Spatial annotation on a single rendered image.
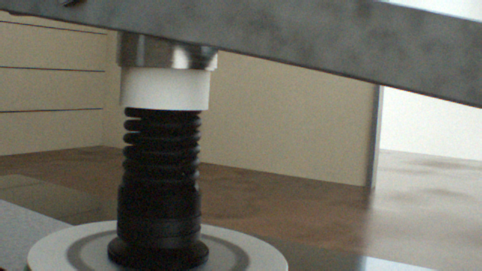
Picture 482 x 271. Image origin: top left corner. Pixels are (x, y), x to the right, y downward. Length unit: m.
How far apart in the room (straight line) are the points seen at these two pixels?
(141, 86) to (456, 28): 0.22
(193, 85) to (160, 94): 0.03
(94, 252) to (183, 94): 0.15
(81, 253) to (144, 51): 0.17
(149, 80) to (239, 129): 5.55
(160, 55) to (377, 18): 0.15
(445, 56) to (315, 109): 5.20
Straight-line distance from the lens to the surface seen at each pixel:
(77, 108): 6.86
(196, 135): 0.40
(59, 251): 0.44
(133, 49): 0.38
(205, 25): 0.34
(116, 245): 0.44
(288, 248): 0.58
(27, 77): 6.32
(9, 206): 0.71
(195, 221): 0.41
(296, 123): 5.61
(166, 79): 0.38
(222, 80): 6.02
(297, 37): 0.33
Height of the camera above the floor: 0.98
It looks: 6 degrees down
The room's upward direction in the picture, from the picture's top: 4 degrees clockwise
